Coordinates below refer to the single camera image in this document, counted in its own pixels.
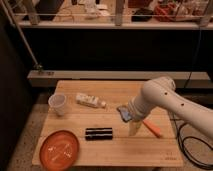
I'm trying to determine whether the black cable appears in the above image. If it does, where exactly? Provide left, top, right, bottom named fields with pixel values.
left=171, top=113, right=213, bottom=170

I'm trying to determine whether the wooden cutting board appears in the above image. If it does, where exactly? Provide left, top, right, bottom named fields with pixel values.
left=38, top=80, right=183, bottom=167

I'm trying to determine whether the grey metal rail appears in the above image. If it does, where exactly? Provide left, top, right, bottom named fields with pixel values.
left=27, top=70, right=213, bottom=89

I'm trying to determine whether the orange marker pen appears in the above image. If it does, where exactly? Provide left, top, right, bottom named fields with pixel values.
left=143, top=120, right=162, bottom=138

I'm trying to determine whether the metal pole with clamp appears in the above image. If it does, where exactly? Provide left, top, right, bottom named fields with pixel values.
left=2, top=0, right=55, bottom=76

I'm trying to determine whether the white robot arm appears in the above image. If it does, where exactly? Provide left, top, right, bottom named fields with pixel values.
left=128, top=77, right=213, bottom=140

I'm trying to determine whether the white ceramic cup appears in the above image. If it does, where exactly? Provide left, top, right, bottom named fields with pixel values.
left=48, top=93, right=67, bottom=116

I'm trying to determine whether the orange plate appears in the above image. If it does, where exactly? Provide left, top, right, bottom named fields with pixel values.
left=39, top=130, right=79, bottom=171

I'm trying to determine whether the white plastic bottle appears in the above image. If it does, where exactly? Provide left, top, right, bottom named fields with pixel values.
left=76, top=93, right=106, bottom=108

